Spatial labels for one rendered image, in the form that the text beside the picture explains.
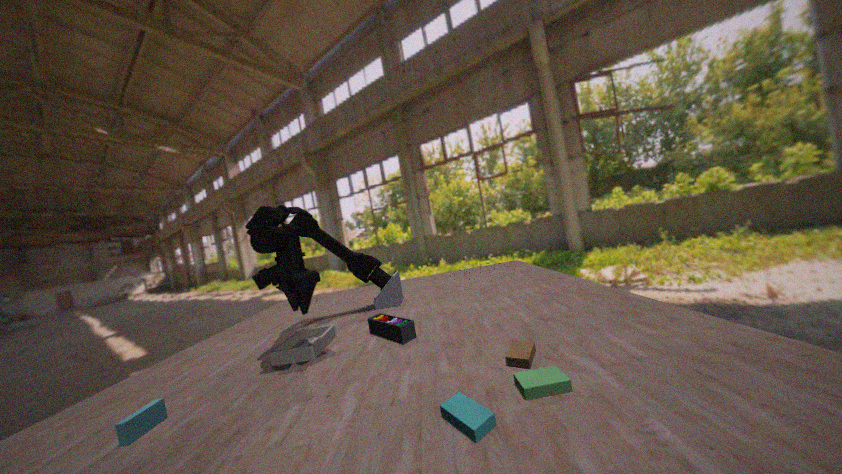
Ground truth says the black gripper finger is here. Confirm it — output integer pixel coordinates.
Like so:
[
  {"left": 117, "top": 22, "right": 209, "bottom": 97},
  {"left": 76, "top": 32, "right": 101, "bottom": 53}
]
[
  {"left": 287, "top": 283, "right": 316, "bottom": 315},
  {"left": 275, "top": 285, "right": 299, "bottom": 312}
]

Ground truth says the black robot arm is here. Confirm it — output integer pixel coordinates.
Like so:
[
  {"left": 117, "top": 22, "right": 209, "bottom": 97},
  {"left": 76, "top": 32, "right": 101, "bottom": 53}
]
[{"left": 246, "top": 205, "right": 392, "bottom": 290}]

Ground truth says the small brown block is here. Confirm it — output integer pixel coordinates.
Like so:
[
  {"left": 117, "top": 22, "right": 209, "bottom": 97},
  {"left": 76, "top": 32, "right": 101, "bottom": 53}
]
[{"left": 505, "top": 339, "right": 536, "bottom": 369}]

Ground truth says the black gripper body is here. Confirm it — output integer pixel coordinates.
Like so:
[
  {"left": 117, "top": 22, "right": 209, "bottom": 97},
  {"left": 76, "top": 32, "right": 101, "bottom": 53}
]
[{"left": 272, "top": 249, "right": 320, "bottom": 289}]

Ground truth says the green rectangular block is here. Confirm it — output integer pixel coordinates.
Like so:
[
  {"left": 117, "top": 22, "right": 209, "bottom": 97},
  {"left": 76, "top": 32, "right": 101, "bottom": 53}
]
[{"left": 513, "top": 366, "right": 573, "bottom": 400}]

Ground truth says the teal rectangular block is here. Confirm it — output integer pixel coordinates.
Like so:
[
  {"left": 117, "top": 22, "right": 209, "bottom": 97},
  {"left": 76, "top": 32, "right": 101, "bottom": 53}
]
[
  {"left": 440, "top": 392, "right": 496, "bottom": 443},
  {"left": 115, "top": 398, "right": 167, "bottom": 447}
]

